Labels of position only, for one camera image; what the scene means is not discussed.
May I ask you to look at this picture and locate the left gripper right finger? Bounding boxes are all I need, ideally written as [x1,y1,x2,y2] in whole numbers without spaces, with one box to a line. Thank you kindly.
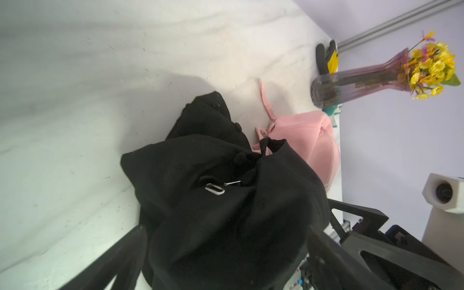
[306,226,392,290]

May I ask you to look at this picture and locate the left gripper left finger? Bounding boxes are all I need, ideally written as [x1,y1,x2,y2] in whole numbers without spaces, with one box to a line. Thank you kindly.
[61,225,147,290]

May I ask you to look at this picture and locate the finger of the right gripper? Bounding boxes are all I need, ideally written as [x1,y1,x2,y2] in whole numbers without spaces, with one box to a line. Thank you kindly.
[329,199,464,290]

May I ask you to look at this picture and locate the pink cap R logo front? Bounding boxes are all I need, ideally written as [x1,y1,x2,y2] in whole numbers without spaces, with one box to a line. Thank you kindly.
[256,83,341,190]

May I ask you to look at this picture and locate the purple glass vase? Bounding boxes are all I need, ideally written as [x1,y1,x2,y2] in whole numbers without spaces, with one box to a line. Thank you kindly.
[311,48,412,109]

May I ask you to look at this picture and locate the green garden gloves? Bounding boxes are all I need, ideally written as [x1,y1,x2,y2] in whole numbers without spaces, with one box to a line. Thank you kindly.
[315,40,342,128]

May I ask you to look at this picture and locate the yellow artificial flowers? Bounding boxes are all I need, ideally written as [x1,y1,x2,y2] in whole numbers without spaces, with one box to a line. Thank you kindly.
[397,30,462,100]

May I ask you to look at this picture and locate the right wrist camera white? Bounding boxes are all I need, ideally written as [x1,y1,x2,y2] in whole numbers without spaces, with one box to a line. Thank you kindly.
[422,174,464,273]

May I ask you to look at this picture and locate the yellow tool handle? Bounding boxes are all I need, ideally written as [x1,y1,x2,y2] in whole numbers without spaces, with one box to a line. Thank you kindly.
[327,50,339,74]

